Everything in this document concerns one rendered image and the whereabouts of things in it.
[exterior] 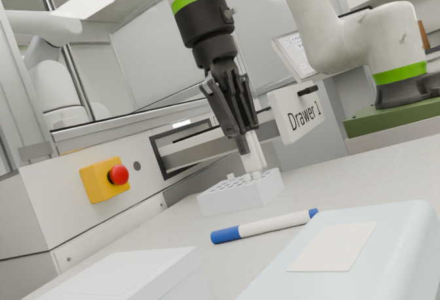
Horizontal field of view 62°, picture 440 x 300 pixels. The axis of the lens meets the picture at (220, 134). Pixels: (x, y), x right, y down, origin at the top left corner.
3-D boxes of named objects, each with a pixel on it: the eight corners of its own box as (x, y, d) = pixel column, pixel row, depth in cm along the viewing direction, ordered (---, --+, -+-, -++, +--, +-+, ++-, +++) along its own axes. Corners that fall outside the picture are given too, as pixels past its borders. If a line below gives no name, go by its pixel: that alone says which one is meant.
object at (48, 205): (270, 131, 148) (258, 98, 147) (49, 249, 60) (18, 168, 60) (114, 181, 197) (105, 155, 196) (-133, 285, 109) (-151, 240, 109)
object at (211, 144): (315, 117, 95) (308, 95, 95) (283, 137, 73) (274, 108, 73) (196, 154, 116) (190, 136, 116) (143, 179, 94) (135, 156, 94)
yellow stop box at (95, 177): (134, 187, 73) (122, 153, 73) (107, 200, 67) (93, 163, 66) (117, 192, 75) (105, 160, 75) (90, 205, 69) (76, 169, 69)
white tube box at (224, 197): (285, 188, 63) (277, 167, 63) (264, 206, 56) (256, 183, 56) (228, 199, 70) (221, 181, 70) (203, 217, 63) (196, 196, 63)
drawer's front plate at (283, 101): (326, 119, 96) (311, 80, 95) (292, 143, 71) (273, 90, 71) (319, 121, 97) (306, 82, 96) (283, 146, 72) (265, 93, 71)
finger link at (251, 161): (249, 131, 62) (247, 132, 61) (263, 170, 62) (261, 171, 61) (236, 135, 64) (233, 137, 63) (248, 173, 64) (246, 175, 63)
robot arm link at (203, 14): (192, 23, 69) (160, 21, 62) (242, -7, 63) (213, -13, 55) (203, 53, 70) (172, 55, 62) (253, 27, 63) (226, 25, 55)
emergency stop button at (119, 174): (133, 180, 70) (126, 160, 70) (119, 187, 67) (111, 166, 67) (123, 183, 72) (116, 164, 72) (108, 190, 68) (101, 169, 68)
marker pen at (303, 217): (321, 217, 42) (316, 204, 42) (320, 223, 41) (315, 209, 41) (217, 241, 47) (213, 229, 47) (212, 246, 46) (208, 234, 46)
